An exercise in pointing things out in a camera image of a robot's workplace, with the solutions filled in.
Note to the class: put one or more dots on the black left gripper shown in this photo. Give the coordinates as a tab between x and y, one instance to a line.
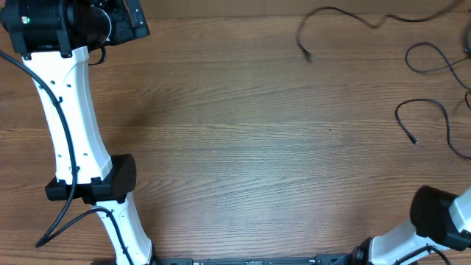
126	32

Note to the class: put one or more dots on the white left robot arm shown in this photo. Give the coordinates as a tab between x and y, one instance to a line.
54	39

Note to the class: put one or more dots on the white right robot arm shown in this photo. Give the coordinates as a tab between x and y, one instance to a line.
439	221

